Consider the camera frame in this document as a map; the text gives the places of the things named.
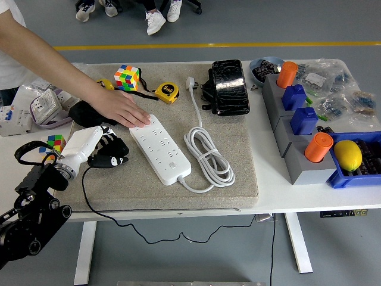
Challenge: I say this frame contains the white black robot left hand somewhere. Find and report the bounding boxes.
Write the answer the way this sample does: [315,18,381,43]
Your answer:
[61,125,131,179]

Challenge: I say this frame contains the person's hand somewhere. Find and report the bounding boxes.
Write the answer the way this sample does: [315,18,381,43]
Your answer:
[88,89,152,129]

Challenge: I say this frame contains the thin black adapter cord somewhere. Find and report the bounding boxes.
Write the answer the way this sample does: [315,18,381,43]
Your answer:
[80,165,257,244]

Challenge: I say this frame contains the white power strip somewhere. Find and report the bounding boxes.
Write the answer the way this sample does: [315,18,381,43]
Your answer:
[129,114,192,187]

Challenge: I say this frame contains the small colourful puzzle cube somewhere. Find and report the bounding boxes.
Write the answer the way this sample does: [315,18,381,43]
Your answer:
[38,134,67,158]

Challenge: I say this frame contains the black cloth pouch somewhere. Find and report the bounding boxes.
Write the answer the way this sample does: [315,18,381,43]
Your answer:
[68,100,120,129]

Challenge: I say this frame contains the purple tray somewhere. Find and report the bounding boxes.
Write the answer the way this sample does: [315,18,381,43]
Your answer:
[29,95,74,129]

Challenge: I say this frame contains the large colourful puzzle cube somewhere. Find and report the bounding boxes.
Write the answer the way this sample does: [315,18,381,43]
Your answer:
[114,64,141,92]

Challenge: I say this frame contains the yellow tape measure 5m print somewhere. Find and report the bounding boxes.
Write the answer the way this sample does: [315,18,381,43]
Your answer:
[155,82,182,105]

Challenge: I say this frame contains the clear bag metal parts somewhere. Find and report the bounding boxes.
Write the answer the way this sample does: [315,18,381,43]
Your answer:
[17,62,89,99]

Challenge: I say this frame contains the white circuit breaker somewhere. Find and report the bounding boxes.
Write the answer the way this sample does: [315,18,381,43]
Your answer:
[0,104,33,138]

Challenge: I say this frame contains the person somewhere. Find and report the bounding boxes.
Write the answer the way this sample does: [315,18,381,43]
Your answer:
[0,0,38,105]

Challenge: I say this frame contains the white grey sneaker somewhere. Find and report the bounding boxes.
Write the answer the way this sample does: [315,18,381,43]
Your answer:
[98,0,119,17]
[76,0,96,23]

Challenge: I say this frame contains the seated person's leg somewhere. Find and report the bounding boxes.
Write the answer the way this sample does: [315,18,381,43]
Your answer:
[142,0,163,15]

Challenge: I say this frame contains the white table leg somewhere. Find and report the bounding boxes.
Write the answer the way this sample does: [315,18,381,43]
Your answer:
[283,213,314,274]
[73,220,98,286]

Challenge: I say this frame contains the glossy black case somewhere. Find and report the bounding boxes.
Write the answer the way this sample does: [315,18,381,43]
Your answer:
[211,58,251,116]

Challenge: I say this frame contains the grey-brown mat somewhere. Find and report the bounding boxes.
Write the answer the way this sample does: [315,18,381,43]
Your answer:
[55,61,259,215]

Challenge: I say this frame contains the light blue bowl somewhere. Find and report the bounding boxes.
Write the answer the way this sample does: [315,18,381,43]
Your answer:
[248,56,286,89]

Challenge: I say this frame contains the black parts in bowl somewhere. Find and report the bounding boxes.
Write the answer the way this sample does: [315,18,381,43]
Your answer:
[252,59,283,84]

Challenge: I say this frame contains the grey socket block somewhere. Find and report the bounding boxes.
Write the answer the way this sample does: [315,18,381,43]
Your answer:
[284,139,339,186]
[271,100,310,135]
[273,114,319,158]
[261,73,298,116]

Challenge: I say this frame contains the orange cylinder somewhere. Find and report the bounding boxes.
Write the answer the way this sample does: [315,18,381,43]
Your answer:
[304,132,334,164]
[276,61,299,89]

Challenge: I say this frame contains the blue square block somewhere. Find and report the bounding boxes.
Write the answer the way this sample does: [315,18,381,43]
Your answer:
[290,107,319,136]
[281,83,308,111]

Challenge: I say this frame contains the clear bag white label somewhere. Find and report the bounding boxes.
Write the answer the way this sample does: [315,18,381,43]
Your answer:
[299,61,337,93]

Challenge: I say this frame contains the clear bag blue parts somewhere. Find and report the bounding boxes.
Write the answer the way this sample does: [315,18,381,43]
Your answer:
[315,91,351,122]
[330,59,358,90]
[346,88,379,117]

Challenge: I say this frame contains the yellow lemon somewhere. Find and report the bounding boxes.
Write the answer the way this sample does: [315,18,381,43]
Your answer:
[333,139,363,173]

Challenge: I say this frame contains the blue plastic bin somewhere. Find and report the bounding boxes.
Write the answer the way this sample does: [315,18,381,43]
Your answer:
[326,130,381,190]

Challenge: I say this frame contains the black table control panel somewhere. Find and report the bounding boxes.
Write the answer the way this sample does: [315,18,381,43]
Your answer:
[320,209,368,219]

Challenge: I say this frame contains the black parts in bin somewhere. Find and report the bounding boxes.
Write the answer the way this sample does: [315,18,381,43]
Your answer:
[346,138,381,176]

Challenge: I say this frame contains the black wrist strap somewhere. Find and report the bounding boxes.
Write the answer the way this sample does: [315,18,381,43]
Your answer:
[133,67,160,101]

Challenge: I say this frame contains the small white wall socket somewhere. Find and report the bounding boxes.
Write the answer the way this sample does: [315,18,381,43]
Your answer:
[56,89,80,110]

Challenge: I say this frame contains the large white wall socket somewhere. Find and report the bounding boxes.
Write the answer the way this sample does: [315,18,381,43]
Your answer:
[29,88,64,123]

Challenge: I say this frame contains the white power strip cable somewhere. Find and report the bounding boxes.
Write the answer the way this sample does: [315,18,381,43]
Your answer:
[177,76,235,194]

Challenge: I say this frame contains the metal table bracket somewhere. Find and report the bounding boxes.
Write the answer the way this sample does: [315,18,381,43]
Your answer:
[254,213,278,223]

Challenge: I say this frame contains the hanging black cable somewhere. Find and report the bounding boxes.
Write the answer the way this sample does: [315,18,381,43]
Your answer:
[269,214,277,286]

